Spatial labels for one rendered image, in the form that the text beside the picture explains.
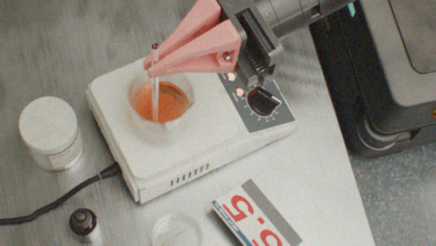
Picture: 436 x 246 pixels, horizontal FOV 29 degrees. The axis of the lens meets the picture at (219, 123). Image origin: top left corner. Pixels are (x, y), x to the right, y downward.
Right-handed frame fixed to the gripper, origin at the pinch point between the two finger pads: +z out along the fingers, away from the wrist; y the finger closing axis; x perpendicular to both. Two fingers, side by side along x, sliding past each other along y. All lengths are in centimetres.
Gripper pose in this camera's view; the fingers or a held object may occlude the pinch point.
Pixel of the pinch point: (154, 65)
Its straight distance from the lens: 71.3
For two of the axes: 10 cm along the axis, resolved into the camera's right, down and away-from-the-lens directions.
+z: -8.6, 4.6, -2.2
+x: -0.7, 3.3, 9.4
